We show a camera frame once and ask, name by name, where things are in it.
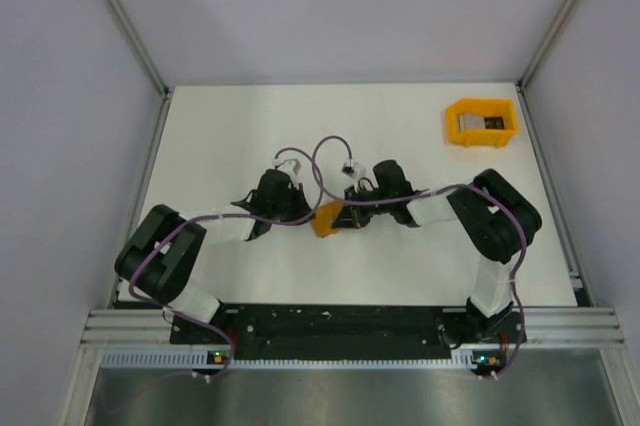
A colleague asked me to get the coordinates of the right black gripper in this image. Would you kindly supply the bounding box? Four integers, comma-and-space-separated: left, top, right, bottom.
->
332, 184, 394, 231

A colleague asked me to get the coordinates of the orange leather card holder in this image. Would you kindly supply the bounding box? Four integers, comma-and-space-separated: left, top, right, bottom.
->
311, 201, 343, 238

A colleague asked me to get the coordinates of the silver VIP card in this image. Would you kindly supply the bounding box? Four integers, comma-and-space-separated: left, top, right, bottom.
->
458, 114, 484, 132

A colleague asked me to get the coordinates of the yellow plastic bin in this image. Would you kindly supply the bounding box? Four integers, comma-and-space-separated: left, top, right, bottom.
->
444, 98, 519, 148

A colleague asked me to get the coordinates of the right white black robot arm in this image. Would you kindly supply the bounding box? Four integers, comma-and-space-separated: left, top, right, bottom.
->
329, 160, 542, 346

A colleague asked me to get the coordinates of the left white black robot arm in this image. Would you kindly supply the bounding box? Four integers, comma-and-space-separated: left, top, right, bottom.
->
114, 160, 311, 343

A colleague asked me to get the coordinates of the black card in bin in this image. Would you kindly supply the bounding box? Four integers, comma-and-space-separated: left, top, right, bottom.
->
483, 116, 505, 130

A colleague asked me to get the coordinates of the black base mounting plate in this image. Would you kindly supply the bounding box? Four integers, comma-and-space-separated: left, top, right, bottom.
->
170, 303, 526, 360

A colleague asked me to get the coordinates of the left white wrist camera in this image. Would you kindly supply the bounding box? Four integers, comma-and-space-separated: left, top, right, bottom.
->
272, 158, 301, 185

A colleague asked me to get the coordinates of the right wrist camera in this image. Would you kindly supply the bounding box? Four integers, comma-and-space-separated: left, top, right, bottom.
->
341, 159, 366, 180

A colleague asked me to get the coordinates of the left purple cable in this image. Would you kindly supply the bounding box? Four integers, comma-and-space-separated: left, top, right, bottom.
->
128, 147, 321, 382

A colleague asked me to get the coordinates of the purple cable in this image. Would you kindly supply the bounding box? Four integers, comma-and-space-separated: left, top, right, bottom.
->
310, 135, 529, 381
128, 147, 321, 382

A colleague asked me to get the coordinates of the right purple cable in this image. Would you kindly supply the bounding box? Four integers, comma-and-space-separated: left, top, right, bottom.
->
310, 135, 529, 381

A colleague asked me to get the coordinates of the white slotted cable duct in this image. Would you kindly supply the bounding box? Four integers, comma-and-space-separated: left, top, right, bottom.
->
100, 348, 500, 372

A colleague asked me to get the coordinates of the left aluminium frame post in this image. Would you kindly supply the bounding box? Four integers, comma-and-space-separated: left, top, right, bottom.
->
103, 0, 170, 98

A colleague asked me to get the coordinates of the aluminium frame post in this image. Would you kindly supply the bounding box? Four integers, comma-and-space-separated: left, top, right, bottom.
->
103, 0, 170, 98
517, 0, 582, 91

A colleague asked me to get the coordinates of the aluminium front rail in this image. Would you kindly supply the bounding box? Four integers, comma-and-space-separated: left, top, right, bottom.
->
81, 304, 624, 348

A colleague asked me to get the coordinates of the right aluminium frame post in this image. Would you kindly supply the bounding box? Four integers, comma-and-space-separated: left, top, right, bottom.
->
517, 0, 582, 91

